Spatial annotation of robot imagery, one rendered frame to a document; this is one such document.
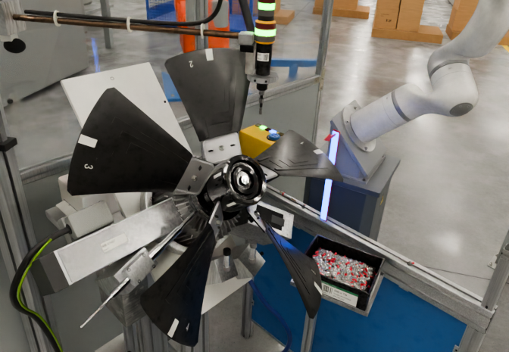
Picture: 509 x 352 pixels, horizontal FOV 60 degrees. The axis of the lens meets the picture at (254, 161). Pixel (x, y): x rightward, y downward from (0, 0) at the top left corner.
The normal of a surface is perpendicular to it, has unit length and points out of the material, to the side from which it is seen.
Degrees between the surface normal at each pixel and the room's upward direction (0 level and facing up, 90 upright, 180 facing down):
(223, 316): 0
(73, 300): 90
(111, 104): 67
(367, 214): 90
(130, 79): 50
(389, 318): 90
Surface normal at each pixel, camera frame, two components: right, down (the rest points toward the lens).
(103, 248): 0.59, -0.29
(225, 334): 0.04, -0.87
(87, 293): 0.72, 0.36
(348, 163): -0.51, 0.39
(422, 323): -0.69, 0.32
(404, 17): -0.24, 0.46
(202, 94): -0.08, -0.15
